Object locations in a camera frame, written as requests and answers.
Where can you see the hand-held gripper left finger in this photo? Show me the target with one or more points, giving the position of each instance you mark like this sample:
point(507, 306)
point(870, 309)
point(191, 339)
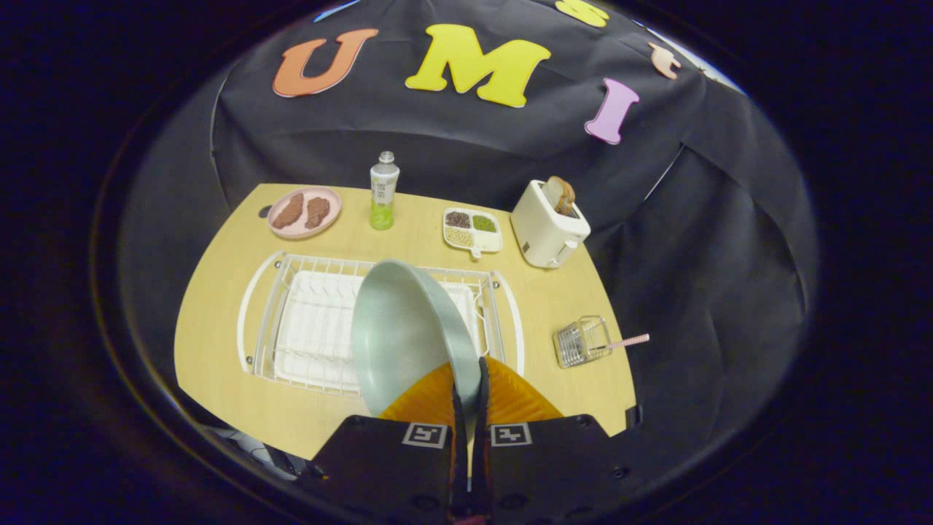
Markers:
point(393, 467)

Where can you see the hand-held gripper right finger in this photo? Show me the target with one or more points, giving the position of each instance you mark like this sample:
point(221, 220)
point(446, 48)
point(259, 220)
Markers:
point(554, 467)

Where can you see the pale green plate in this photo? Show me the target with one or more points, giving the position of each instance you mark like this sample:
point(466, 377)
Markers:
point(408, 328)

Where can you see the pink plate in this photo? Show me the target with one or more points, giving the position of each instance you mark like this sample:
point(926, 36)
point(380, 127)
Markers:
point(302, 230)

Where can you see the cream toaster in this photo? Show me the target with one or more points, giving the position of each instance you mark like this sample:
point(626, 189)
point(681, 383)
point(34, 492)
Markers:
point(543, 230)

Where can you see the white divided snack tray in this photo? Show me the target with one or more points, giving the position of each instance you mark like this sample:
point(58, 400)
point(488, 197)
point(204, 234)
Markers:
point(472, 235)

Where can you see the brown meat piece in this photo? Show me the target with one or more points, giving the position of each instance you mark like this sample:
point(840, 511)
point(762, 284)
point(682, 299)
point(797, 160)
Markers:
point(288, 211)
point(317, 211)

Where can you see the brown bread slice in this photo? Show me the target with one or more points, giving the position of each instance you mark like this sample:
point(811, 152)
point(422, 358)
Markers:
point(560, 194)

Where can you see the clear bottle with green liquid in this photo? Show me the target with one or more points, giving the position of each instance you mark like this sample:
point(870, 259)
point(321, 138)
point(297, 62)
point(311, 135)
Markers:
point(383, 189)

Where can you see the black backdrop cloth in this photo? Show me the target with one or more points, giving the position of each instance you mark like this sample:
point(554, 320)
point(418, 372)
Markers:
point(474, 146)

